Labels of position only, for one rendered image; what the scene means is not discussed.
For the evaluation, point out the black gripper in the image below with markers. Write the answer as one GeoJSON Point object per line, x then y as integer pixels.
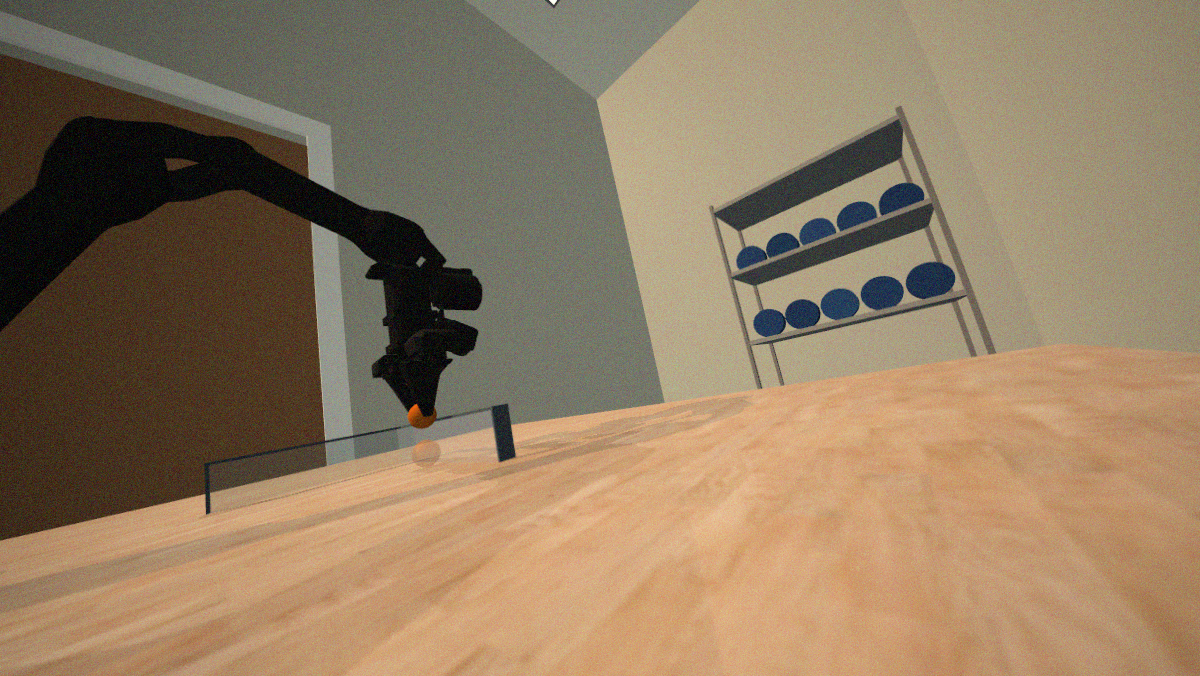
{"type": "Point", "coordinates": [414, 371]}

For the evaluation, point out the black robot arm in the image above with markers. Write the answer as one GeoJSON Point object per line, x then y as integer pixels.
{"type": "Point", "coordinates": [101, 173]}

